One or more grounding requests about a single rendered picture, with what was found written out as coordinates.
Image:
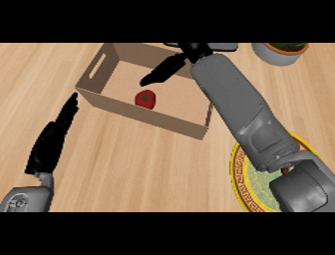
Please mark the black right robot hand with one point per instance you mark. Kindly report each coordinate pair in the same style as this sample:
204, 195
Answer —
167, 68

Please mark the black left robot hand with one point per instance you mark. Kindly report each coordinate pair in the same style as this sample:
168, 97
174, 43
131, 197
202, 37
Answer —
53, 139

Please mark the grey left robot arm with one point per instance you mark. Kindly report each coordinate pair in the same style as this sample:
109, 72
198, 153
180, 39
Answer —
29, 198

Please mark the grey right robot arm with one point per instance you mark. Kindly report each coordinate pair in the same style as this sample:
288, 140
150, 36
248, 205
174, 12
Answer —
254, 132

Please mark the open cardboard box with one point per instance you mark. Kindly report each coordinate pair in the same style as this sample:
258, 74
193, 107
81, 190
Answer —
146, 88

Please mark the yellow patterned plate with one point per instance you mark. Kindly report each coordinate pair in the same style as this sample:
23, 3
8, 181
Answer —
254, 181

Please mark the potted plant in grey pot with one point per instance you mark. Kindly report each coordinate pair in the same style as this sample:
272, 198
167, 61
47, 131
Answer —
279, 52

